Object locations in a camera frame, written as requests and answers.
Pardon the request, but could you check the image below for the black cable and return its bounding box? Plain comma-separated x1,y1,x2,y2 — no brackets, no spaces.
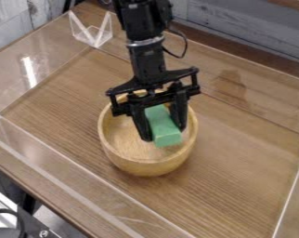
160,28,189,60

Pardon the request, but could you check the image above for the brown wooden bowl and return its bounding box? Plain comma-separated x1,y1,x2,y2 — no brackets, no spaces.
97,104,199,177

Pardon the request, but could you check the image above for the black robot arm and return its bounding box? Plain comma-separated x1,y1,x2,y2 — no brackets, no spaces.
106,0,201,141

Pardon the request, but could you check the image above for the clear acrylic tray wall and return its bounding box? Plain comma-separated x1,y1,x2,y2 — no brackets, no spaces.
0,18,299,238

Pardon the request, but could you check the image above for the green rectangular block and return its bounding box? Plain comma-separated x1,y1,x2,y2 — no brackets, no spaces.
145,104,183,148

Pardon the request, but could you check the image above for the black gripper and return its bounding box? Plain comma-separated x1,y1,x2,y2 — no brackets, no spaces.
106,47,201,142

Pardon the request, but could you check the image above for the black metal mount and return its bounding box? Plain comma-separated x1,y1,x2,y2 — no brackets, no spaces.
16,204,80,238

